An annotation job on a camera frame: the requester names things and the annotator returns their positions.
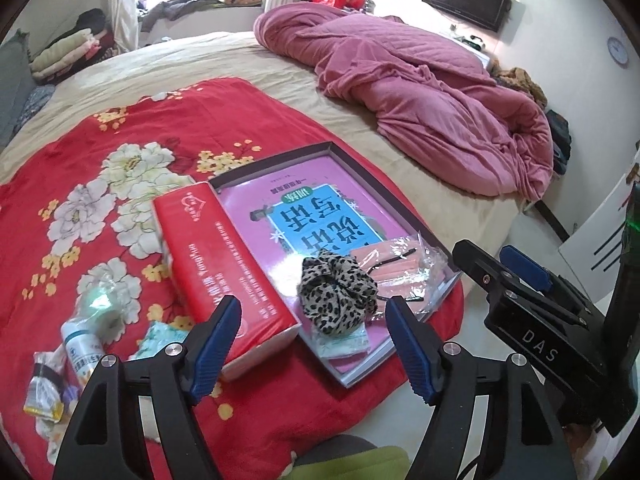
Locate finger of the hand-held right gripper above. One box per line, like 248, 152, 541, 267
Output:
501, 245, 586, 323
451, 240, 521, 311

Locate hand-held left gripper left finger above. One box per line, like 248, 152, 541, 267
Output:
52, 295, 243, 480

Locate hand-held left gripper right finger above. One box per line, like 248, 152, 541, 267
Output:
384, 296, 566, 480

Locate white teal tissue pack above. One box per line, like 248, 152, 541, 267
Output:
135, 320, 193, 361

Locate white floral cloth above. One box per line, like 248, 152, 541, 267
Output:
312, 327, 371, 361

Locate leopard print scrunchie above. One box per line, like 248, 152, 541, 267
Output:
298, 251, 379, 337

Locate green puff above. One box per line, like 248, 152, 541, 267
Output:
75, 277, 131, 331

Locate purple book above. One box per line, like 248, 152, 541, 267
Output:
207, 142, 463, 388

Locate bed with beige sheet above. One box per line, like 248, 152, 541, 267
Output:
0, 30, 516, 321

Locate white plastic bottle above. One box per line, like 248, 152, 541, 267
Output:
60, 317, 108, 396

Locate dark hanging clothes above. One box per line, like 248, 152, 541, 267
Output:
545, 109, 573, 176

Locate pink book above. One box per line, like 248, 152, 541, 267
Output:
217, 155, 451, 376

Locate small dark-banded bottle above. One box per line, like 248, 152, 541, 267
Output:
32, 360, 76, 401

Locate pink quilt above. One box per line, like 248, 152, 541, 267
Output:
252, 2, 555, 197

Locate yellow-edged sachet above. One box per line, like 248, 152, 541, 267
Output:
25, 375, 66, 418

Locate brown clothes heap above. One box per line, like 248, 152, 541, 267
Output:
492, 57, 548, 108

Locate white side cabinet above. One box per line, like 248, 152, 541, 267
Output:
440, 30, 493, 68

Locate red floral blanket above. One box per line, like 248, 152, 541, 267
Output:
0, 77, 466, 480

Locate blue patterned cloth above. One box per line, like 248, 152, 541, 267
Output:
12, 84, 56, 133

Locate stack of folded clothes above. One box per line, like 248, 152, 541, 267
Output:
29, 9, 118, 81

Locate grey quilted headboard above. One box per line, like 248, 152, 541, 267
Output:
0, 27, 36, 151

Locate grey clothes pile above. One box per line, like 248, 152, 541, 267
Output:
139, 0, 223, 33

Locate round wall clock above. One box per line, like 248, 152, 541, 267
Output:
606, 36, 631, 66

